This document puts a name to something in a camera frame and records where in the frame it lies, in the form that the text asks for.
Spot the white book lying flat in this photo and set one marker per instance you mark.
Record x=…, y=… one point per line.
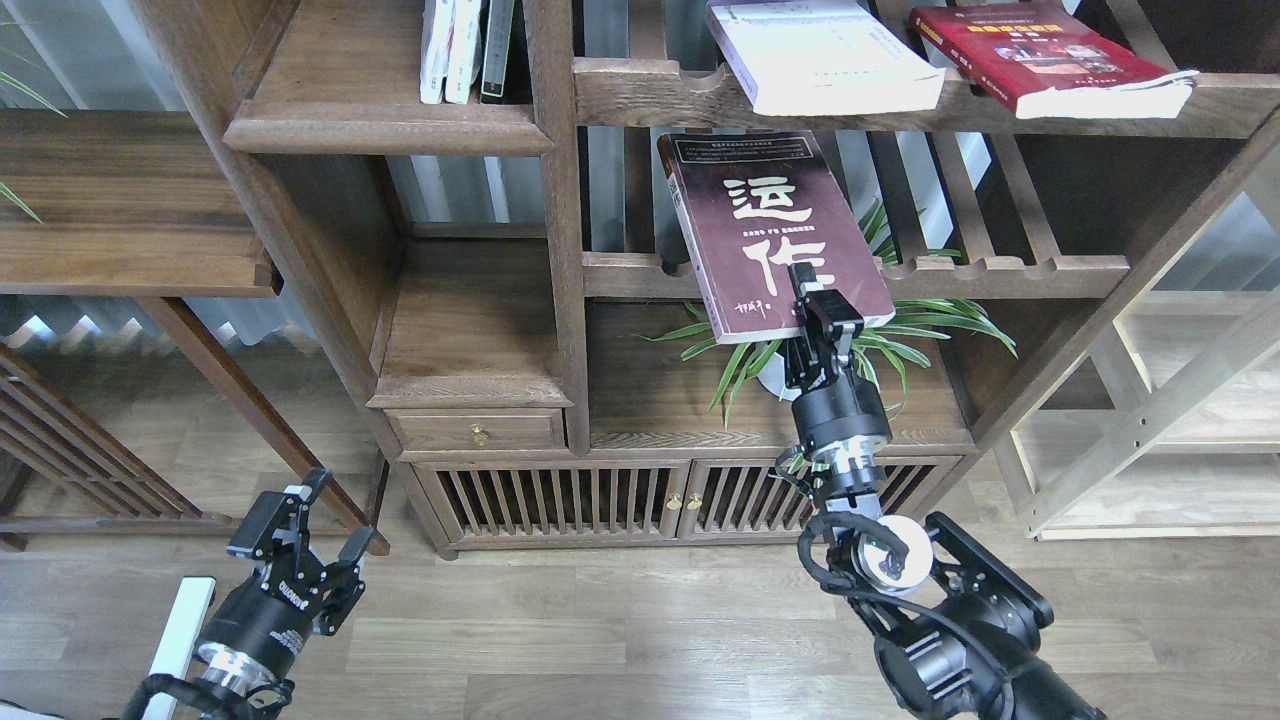
x=820, y=59

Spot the white metal base bar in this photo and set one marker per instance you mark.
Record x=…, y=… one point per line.
x=185, y=620

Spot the dark wooden bookshelf cabinet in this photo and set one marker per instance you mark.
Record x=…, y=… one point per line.
x=493, y=264

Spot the white plant pot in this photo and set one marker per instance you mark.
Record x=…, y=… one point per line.
x=773, y=377

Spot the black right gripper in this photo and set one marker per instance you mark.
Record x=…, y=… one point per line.
x=838, y=415

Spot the light wooden shelf unit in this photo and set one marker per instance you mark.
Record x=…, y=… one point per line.
x=1184, y=441

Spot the red book with photos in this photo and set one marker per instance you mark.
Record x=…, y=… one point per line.
x=1041, y=62

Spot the white upright book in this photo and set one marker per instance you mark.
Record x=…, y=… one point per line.
x=463, y=59
x=435, y=48

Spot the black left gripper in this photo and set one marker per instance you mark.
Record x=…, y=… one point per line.
x=290, y=595

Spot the white upright book middle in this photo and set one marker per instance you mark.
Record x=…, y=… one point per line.
x=463, y=59

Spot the white upright book left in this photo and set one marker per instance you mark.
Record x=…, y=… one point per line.
x=435, y=48

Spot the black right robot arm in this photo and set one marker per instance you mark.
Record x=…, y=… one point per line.
x=957, y=632

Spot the dark green upright book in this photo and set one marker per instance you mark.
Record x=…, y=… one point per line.
x=496, y=50

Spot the maroon book with white characters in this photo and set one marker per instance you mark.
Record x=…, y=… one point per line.
x=750, y=206

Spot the green spider plant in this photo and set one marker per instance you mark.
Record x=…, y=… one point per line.
x=922, y=318

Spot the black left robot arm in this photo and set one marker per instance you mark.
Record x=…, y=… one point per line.
x=232, y=688

